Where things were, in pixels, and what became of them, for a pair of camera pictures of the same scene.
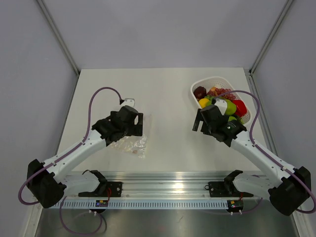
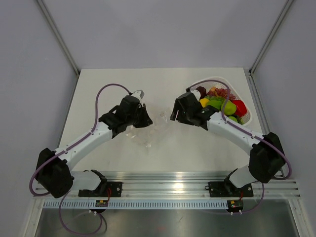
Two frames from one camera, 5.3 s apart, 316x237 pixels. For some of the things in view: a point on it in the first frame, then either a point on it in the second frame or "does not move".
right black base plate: [225, 189] does not move
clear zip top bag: [136, 144] -> [147, 137]
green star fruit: [231, 107] does not move
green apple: [231, 118] does not move
